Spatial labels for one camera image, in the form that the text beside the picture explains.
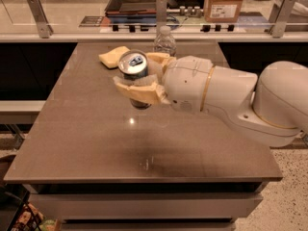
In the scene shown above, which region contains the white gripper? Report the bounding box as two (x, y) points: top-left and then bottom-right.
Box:
(114, 52), (214, 113)

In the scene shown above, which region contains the Red Bull can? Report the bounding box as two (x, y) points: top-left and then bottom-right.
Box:
(117, 49), (152, 111)

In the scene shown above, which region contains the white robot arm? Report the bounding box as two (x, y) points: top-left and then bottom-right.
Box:
(114, 50), (308, 147)

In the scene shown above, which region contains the clear plastic water bottle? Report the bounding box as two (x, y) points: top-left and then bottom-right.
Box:
(154, 26), (176, 57)

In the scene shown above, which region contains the yellow sponge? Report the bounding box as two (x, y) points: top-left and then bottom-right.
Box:
(98, 46), (129, 69)

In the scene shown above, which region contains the black orange tray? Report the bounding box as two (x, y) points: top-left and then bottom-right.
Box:
(105, 0), (156, 15)

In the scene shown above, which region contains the cardboard box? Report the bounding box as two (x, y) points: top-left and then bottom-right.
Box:
(203, 0), (243, 22)

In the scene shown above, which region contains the brown table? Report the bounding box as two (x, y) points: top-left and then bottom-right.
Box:
(5, 42), (282, 231)

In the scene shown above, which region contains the middle metal bracket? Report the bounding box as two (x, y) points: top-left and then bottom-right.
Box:
(156, 0), (167, 33)

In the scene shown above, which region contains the metal bracket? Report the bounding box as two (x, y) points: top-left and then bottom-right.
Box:
(269, 0), (297, 38)
(27, 0), (53, 39)
(156, 0), (167, 33)

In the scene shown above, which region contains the left metal bracket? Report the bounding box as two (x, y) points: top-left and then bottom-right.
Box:
(27, 0), (53, 39)

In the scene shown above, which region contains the right metal bracket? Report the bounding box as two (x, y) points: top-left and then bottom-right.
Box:
(269, 0), (297, 38)

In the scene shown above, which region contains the glass partition rail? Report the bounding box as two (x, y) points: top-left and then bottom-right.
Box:
(0, 23), (308, 42)

